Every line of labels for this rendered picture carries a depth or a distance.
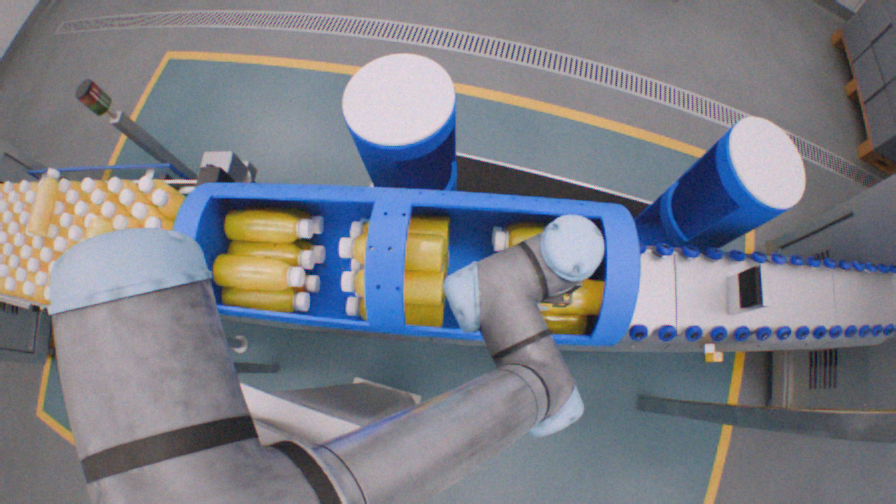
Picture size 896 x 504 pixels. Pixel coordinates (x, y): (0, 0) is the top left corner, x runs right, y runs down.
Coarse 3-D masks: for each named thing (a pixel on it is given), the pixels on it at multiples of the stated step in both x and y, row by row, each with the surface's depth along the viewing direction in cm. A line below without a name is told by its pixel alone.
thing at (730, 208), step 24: (720, 144) 105; (696, 168) 135; (720, 168) 104; (672, 192) 140; (696, 192) 152; (720, 192) 141; (744, 192) 98; (648, 216) 184; (672, 216) 138; (696, 216) 162; (720, 216) 146; (744, 216) 104; (768, 216) 100; (648, 240) 183; (672, 240) 142; (696, 240) 130; (720, 240) 123
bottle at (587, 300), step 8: (584, 280) 82; (592, 280) 82; (600, 280) 82; (584, 288) 80; (592, 288) 80; (600, 288) 80; (568, 296) 79; (576, 296) 79; (584, 296) 79; (592, 296) 79; (600, 296) 79; (544, 304) 80; (552, 304) 80; (560, 304) 80; (576, 304) 79; (584, 304) 79; (592, 304) 79; (600, 304) 79; (544, 312) 82; (552, 312) 81; (560, 312) 81; (568, 312) 81; (576, 312) 81; (584, 312) 81; (592, 312) 80
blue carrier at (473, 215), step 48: (192, 192) 80; (240, 192) 80; (288, 192) 80; (336, 192) 80; (384, 192) 80; (432, 192) 81; (336, 240) 101; (384, 240) 73; (480, 240) 99; (624, 240) 73; (336, 288) 99; (384, 288) 73; (624, 288) 71; (432, 336) 82; (480, 336) 79; (576, 336) 78
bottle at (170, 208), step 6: (168, 192) 96; (168, 198) 95; (174, 198) 96; (180, 198) 99; (168, 204) 95; (174, 204) 96; (180, 204) 98; (162, 210) 95; (168, 210) 96; (174, 210) 97; (168, 216) 97; (174, 216) 98
